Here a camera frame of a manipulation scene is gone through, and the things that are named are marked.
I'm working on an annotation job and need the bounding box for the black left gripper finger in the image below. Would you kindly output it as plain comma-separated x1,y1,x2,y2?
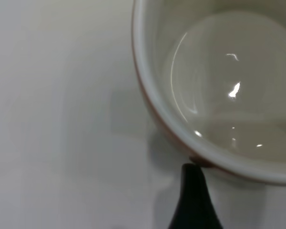
166,163,225,229

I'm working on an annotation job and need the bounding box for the red ceramic mug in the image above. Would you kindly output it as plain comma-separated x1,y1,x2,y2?
131,0,286,187

